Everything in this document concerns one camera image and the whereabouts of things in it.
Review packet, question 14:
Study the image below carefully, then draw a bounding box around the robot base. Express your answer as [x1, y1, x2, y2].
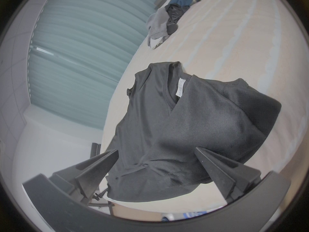
[161, 210, 209, 223]

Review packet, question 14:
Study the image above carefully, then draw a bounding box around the bed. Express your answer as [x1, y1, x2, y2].
[101, 0, 307, 217]

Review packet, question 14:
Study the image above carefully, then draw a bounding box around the blue-green curtain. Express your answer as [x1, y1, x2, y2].
[27, 48, 120, 131]
[31, 0, 157, 82]

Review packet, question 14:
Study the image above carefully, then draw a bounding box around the pile of clothes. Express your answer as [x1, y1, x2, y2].
[146, 0, 215, 50]

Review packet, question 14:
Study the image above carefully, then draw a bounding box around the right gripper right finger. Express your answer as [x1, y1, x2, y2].
[194, 147, 262, 202]

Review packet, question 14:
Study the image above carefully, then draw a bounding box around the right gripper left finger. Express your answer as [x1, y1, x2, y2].
[49, 150, 119, 205]

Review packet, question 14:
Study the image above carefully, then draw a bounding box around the black T-shirt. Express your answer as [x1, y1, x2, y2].
[106, 61, 282, 202]

